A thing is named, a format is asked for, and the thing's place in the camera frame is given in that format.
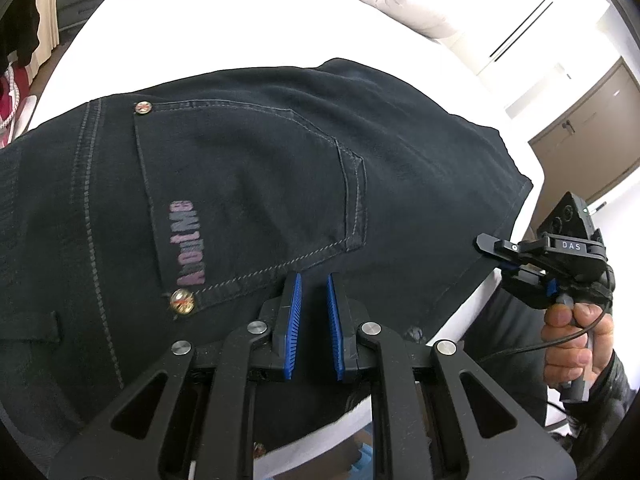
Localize brown wooden door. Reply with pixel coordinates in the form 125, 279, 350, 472
529, 57, 640, 206

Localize bed with white sheet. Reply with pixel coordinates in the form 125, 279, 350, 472
37, 0, 548, 480

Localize person's right hand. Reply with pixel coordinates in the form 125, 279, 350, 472
541, 302, 617, 391

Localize black hanging garment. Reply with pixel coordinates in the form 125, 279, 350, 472
0, 0, 41, 68

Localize white wardrobe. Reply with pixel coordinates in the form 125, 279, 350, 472
430, 0, 623, 146

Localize black pants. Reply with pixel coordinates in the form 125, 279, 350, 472
0, 57, 533, 453

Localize beige curtain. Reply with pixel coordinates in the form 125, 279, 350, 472
27, 0, 66, 81

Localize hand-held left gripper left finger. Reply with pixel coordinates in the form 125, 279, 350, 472
47, 272, 303, 480

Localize black cable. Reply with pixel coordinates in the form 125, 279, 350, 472
477, 285, 616, 363

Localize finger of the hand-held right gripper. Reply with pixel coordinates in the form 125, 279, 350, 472
474, 232, 548, 263
500, 266, 558, 311

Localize red garment steamer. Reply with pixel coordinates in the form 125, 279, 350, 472
0, 67, 38, 148

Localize person's right forearm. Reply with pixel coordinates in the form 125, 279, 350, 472
567, 350, 636, 443

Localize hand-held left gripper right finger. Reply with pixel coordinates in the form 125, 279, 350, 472
326, 272, 573, 480

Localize person's dark clothing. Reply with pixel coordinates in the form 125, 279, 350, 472
462, 280, 571, 441

